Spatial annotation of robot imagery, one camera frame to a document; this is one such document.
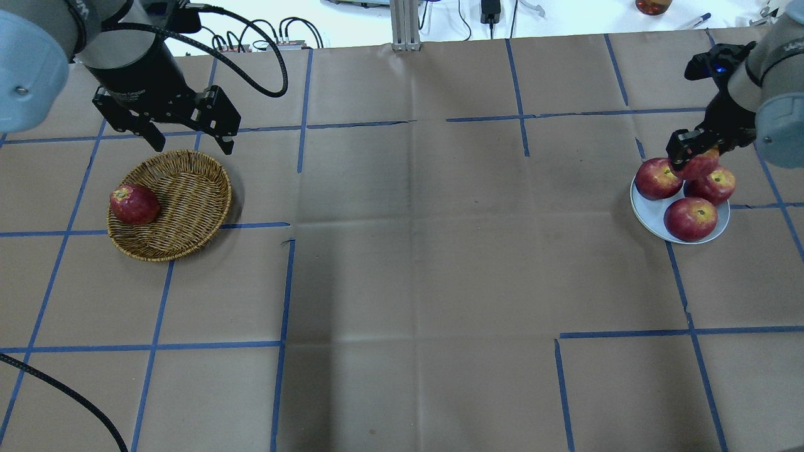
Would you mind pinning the light blue plate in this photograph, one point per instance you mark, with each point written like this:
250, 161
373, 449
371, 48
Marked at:
649, 214

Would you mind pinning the black power adapter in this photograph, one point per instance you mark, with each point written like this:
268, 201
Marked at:
490, 11

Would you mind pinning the red apple plate front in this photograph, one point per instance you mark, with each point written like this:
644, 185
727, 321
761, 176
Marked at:
690, 219

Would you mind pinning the yellow-red apple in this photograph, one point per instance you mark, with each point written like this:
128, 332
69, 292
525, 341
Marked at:
700, 166

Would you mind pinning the red apple plate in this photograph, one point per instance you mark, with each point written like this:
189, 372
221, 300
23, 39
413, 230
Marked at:
655, 180
690, 219
717, 187

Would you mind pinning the red apple plate back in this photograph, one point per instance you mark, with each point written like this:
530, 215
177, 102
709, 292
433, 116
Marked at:
717, 187

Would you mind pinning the dark red basket apple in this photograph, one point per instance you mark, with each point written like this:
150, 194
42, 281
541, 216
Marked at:
134, 204

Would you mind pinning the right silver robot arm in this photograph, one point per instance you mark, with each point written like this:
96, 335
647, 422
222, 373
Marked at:
759, 100

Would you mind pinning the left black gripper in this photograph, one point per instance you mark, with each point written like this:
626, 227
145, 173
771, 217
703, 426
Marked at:
139, 76

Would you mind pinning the woven wicker basket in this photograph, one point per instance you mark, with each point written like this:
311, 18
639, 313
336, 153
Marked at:
195, 195

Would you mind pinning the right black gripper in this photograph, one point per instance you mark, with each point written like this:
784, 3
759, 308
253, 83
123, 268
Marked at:
724, 122

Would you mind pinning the red apple plate left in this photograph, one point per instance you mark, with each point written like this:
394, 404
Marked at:
655, 180

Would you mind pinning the aluminium frame post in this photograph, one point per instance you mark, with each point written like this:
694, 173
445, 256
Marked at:
405, 25

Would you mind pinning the blue white pen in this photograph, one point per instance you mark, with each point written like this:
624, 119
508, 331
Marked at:
696, 22

